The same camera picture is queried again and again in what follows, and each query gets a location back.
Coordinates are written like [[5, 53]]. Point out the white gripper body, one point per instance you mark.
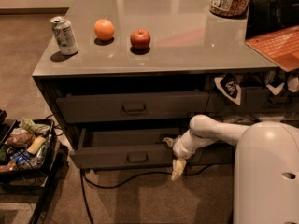
[[179, 148]]

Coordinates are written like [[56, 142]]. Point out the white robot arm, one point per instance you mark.
[[266, 174]]

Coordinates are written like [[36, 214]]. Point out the grey drawer cabinet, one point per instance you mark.
[[189, 47]]

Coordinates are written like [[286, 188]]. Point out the black white snack bag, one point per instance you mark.
[[229, 87]]

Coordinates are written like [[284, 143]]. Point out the red apple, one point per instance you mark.
[[140, 39]]

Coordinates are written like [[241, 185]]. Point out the orange fruit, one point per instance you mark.
[[104, 29]]

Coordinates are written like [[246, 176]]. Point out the green bag in bin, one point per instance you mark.
[[32, 127]]

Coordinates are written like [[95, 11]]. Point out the yellow sponge in bin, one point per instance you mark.
[[38, 142]]

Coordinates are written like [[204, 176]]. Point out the white green soda can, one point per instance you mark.
[[63, 33]]

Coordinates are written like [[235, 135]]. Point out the orange laptop keyboard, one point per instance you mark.
[[280, 47]]

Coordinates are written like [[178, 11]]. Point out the black bin of groceries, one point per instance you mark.
[[17, 163]]

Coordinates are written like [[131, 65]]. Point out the brown snack bag in bin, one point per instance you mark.
[[19, 140]]

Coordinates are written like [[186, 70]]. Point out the large jar of nuts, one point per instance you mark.
[[228, 8]]

